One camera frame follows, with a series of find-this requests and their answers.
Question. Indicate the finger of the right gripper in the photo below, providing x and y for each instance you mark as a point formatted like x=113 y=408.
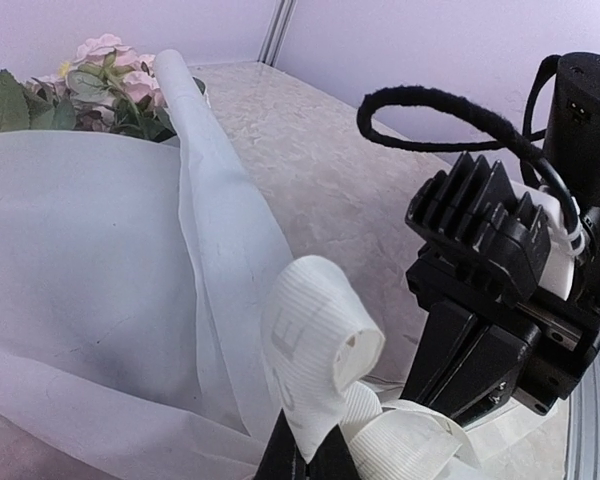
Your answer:
x=485 y=375
x=440 y=374

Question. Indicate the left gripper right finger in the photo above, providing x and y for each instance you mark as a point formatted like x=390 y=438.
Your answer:
x=333 y=461

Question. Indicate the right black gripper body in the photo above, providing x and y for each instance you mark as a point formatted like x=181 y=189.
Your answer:
x=569 y=335

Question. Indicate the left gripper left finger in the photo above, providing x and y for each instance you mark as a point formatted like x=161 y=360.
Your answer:
x=281 y=459

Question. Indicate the cream printed ribbon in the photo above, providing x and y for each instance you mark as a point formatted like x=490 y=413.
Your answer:
x=319 y=341

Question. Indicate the pink fake flower bunch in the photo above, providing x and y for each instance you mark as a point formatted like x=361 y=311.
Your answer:
x=108 y=87

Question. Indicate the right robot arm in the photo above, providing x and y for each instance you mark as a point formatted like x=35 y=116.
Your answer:
x=572 y=146

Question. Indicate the front aluminium rail base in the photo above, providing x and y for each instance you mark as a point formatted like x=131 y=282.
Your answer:
x=583 y=446

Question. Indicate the right aluminium frame post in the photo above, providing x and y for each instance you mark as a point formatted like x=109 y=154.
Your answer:
x=276 y=32

